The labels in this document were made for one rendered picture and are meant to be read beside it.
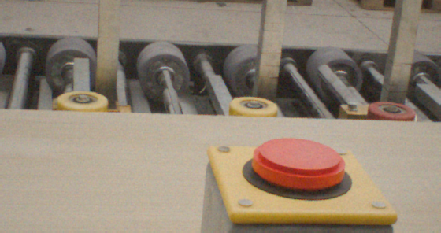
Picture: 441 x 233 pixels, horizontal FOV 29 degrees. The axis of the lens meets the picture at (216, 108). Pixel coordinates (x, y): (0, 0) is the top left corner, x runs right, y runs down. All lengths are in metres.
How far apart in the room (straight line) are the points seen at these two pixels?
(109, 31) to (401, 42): 0.51
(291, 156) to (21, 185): 0.77
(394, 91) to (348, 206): 1.23
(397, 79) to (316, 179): 1.23
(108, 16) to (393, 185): 0.55
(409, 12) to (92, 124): 0.59
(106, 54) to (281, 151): 1.11
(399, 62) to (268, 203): 1.23
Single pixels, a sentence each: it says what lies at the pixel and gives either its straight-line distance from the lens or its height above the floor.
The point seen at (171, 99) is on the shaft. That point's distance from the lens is 1.70.
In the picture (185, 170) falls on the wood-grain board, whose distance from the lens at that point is 1.17.
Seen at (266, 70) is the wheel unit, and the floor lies 0.94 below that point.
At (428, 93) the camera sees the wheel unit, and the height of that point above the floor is 0.82.
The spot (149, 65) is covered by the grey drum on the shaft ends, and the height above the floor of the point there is 0.83.
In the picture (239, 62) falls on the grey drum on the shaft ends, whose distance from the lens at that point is 1.90.
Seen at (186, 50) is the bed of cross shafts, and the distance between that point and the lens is 2.03.
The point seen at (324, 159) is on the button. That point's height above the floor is 1.23.
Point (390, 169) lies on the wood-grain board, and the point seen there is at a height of 0.90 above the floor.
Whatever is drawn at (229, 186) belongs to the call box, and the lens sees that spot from 0.36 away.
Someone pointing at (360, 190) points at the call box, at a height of 1.22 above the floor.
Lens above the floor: 1.37
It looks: 19 degrees down
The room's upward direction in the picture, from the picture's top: 5 degrees clockwise
